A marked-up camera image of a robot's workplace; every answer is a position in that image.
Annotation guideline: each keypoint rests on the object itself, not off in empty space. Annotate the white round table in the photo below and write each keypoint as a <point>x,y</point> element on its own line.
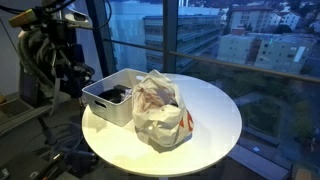
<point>217,128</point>

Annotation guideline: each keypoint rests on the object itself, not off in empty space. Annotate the white storage container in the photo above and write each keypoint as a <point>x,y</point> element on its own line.
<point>119,114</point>

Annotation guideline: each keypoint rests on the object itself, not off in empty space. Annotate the yellow wrist camera box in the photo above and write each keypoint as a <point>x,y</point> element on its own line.
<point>23,18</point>

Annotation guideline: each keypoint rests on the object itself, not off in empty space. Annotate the purple checkered cloth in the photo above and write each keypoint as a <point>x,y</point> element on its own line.
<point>126,94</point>

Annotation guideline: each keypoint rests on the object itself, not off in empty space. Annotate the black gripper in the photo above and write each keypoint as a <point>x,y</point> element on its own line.
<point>75,74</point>

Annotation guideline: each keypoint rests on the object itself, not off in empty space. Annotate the white plastic bag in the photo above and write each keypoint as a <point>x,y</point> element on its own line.
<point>159,111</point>

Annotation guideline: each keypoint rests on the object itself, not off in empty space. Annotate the black bowl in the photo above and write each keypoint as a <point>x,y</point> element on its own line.
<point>114,94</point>

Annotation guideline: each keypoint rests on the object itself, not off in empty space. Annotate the window frame post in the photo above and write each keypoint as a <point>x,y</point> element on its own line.
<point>170,22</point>

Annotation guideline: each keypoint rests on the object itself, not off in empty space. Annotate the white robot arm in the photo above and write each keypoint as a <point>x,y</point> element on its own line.
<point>61,51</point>

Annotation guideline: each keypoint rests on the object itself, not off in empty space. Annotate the window railing bar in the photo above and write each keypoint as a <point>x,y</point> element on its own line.
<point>304,78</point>

